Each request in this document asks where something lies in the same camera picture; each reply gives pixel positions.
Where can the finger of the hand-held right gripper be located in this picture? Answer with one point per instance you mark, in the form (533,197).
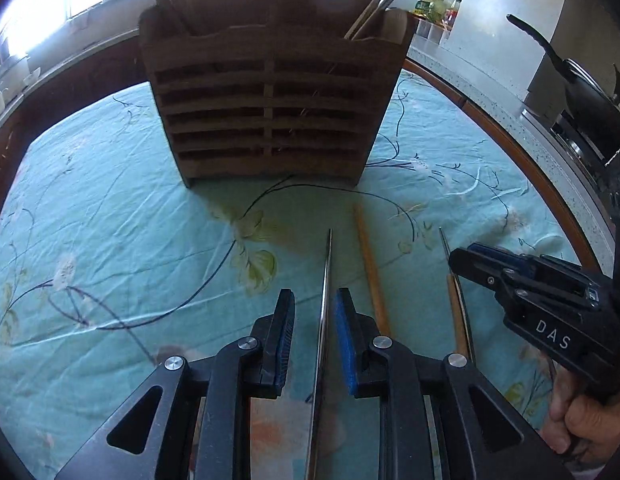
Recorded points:
(495,251)
(470,260)

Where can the wooden slatted utensil holder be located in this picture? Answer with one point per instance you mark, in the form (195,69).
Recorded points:
(230,60)

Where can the teal floral tablecloth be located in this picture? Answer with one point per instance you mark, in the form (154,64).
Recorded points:
(115,200)

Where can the black wok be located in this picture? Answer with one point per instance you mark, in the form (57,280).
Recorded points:
(590,95)

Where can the large kitchen window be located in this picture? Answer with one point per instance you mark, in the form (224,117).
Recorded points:
(40,15)

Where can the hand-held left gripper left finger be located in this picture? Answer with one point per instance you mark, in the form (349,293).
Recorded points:
(282,340)

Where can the bottles on counter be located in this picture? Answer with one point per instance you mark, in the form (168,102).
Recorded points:
(430,7)

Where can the gas stove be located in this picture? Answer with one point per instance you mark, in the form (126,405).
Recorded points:
(570,135)

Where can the person's right hand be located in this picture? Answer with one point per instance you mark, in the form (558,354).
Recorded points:
(590,430)

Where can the light ridged wooden chopstick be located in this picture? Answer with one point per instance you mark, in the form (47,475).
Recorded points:
(371,270)

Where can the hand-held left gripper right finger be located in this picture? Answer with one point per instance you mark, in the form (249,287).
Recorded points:
(347,340)

